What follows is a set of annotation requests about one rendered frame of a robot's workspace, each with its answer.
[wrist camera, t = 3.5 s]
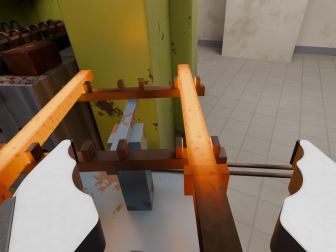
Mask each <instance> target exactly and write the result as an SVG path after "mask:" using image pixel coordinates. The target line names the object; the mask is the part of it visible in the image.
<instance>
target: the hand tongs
mask: <svg viewBox="0 0 336 252"><path fill-rule="evenodd" d="M226 164H227V167H236V168H256V169H276V170H294V169H293V167H292V165H272V164H251V163H230V162H227V163H226ZM151 171H163V172H180V173H183V172H184V169H160V170H151ZM229 172H230V175H233V176H251V177H269V178H287V179H291V178H292V175H293V174H288V173H269V172H250V171H232V170H230V171H229Z"/></svg>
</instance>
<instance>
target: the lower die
mask: <svg viewBox="0 0 336 252"><path fill-rule="evenodd" d="M54 22H55V23H56V25H57V28H58V31H59V33H63V32H66V28H65V24H64V22H61V21H60V20H57V21H54ZM49 29H50V31H51V34H52V35H53V36H54V35H57V31H56V28H55V25H54V23H53V22H51V23H49ZM32 30H33V31H31V32H32V34H33V37H34V39H35V40H36V42H38V41H40V40H42V39H41V35H40V32H39V30H38V28H37V27H33V28H32ZM41 31H42V34H43V36H44V38H45V39H46V38H49V37H50V36H49V32H48V29H47V27H46V25H45V24H43V25H41ZM12 35H13V36H12V37H10V35H9V34H8V36H9V37H10V39H11V41H12V43H13V46H14V47H15V48H16V47H19V46H22V41H21V39H20V37H19V35H18V34H17V33H16V32H14V33H12ZM21 35H22V37H23V40H24V42H25V43H26V44H28V43H31V42H32V38H31V35H30V33H29V31H28V30H27V29H25V30H23V33H21ZM0 38H1V40H0V49H1V50H2V51H3V52H5V51H8V50H11V46H10V44H9V42H8V40H7V38H6V37H5V36H4V35H3V36H0ZM69 44H71V43H70V40H69V39H68V40H65V41H63V42H61V43H58V44H57V45H56V46H57V48H58V50H59V49H61V48H63V47H65V46H67V45H69ZM9 72H10V70H9V68H8V66H4V67H0V76H3V75H5V74H7V73H9Z"/></svg>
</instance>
